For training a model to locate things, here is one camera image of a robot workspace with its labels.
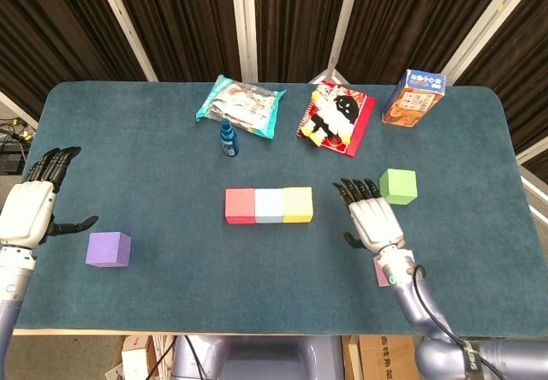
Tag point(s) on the teal snack bag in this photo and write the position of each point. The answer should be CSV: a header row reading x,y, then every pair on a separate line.
x,y
244,102

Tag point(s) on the black white plush penguin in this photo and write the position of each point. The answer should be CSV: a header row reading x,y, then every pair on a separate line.
x,y
329,119

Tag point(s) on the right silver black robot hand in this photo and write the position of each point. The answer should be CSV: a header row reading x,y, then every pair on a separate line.
x,y
377,221

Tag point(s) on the red foam cube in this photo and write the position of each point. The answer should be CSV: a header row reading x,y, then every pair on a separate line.
x,y
240,206

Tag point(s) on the white red printed box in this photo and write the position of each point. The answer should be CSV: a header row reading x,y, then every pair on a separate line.
x,y
135,358

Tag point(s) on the pink foam cube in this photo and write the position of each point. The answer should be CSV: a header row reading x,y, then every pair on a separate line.
x,y
381,275

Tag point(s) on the flat red gift box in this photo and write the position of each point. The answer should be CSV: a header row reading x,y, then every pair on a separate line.
x,y
364,119

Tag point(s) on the blue-grey robot torso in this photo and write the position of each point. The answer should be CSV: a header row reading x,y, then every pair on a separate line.
x,y
265,358

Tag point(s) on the white frame post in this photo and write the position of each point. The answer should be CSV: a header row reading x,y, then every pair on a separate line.
x,y
124,20
343,25
244,20
17,110
535,151
484,25

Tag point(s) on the brown cardboard box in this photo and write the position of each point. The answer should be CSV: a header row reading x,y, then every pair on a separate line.
x,y
381,358

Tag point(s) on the blue spray bottle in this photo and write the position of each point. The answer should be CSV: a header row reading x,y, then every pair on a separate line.
x,y
230,142

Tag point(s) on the blue orange biscuit box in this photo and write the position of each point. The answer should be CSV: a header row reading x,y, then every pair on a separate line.
x,y
411,106

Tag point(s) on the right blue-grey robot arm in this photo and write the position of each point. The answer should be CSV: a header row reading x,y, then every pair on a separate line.
x,y
406,303

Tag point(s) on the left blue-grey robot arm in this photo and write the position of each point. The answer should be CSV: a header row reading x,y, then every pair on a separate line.
x,y
10,290

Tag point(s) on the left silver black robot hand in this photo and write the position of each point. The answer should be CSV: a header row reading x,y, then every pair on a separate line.
x,y
25,213

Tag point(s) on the dark brown curtain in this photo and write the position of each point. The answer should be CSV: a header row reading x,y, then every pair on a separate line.
x,y
192,20

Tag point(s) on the teal table mat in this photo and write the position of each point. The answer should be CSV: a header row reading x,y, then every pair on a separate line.
x,y
274,268

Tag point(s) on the purple foam cube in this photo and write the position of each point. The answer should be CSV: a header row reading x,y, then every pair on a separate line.
x,y
105,249

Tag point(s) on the green foam cube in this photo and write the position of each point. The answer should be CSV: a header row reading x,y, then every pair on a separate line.
x,y
400,187

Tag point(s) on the yellow foam cube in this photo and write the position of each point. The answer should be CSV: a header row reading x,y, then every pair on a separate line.
x,y
297,204

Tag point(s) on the light blue foam cube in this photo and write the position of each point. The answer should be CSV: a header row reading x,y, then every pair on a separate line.
x,y
269,206

